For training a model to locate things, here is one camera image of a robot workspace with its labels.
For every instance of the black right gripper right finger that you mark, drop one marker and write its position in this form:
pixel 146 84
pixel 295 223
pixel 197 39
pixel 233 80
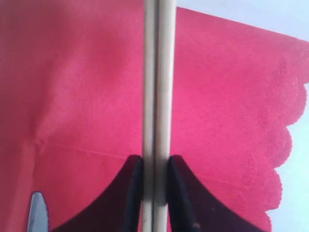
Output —
pixel 192 208

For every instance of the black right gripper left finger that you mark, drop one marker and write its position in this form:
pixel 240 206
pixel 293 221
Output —
pixel 117 208

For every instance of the silver table knife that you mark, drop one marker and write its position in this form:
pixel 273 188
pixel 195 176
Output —
pixel 38 214

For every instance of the red table cloth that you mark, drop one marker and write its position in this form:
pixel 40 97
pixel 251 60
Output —
pixel 71 104

